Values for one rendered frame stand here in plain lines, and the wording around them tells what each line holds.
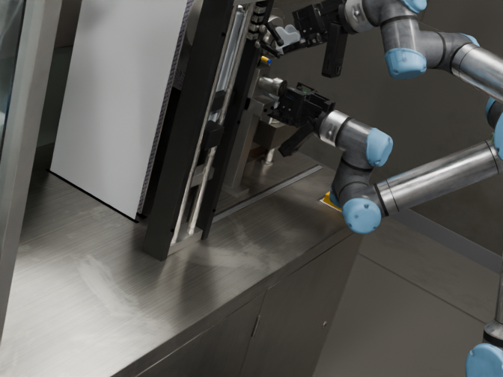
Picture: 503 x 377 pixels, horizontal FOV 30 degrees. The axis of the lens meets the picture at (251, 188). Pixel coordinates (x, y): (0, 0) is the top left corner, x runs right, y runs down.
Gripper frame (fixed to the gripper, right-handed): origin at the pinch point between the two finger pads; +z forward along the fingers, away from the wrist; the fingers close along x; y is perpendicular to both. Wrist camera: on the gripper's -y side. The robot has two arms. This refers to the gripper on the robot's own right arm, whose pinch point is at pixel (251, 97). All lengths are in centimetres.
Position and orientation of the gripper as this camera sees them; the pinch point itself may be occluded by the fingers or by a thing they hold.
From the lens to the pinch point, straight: 220.3
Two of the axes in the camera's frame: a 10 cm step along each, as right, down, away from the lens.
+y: 2.6, -8.7, -4.3
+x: -5.2, 2.5, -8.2
